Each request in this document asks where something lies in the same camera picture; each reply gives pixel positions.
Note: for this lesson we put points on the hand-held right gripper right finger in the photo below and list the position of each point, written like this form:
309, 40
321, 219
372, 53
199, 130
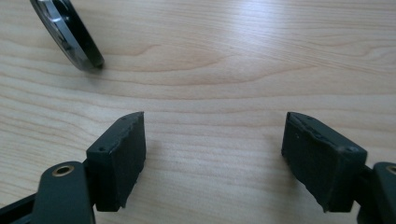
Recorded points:
323, 161

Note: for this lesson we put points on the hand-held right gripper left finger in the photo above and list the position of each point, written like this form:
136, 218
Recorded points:
115, 161

